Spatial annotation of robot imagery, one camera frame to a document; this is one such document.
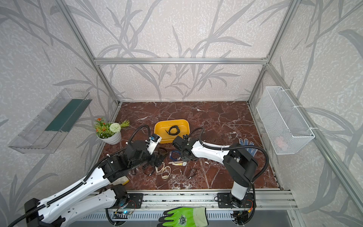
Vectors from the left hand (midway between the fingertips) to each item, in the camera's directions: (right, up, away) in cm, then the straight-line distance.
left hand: (161, 150), depth 74 cm
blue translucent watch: (+5, -8, +17) cm, 20 cm away
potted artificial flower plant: (-35, +8, +13) cm, 38 cm away
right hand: (+13, -7, +14) cm, 20 cm away
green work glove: (+12, -31, -6) cm, 34 cm away
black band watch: (-10, -15, +11) cm, 21 cm away
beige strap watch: (-5, -14, +9) cm, 17 cm away
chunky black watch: (-3, -5, +16) cm, 17 cm away
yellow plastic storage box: (-1, +8, +28) cm, 29 cm away
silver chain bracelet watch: (+7, -14, +11) cm, 19 cm away
